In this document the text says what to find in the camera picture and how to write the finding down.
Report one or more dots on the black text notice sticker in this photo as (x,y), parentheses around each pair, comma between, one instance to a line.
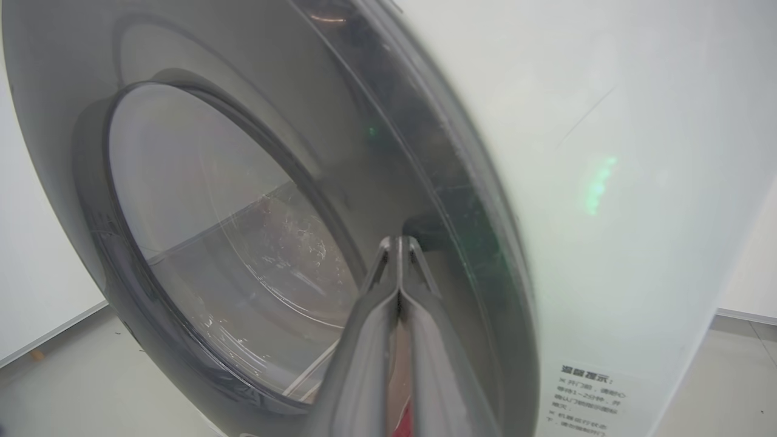
(586,400)

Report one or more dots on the round washing machine door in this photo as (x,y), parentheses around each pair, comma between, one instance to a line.
(212,212)

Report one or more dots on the white front-load washing machine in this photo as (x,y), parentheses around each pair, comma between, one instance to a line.
(607,182)

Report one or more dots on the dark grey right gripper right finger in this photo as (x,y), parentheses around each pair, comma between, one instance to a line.
(437,376)

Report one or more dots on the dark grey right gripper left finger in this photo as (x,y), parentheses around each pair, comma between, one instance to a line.
(364,364)

